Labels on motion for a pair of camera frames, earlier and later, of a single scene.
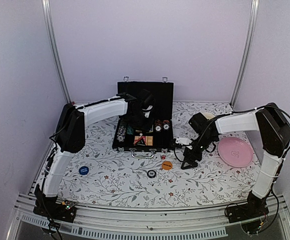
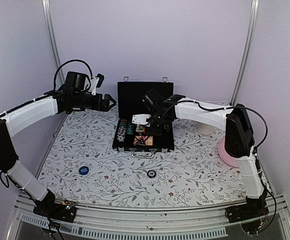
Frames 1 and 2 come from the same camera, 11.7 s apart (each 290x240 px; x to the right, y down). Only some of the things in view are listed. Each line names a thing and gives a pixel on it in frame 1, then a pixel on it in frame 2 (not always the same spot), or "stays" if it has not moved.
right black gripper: x=188 y=153 → x=158 y=131
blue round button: x=83 y=170 stays
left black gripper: x=146 y=128 → x=105 y=107
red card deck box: x=147 y=139 stays
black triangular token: x=141 y=142 stays
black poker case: x=148 y=124 stays
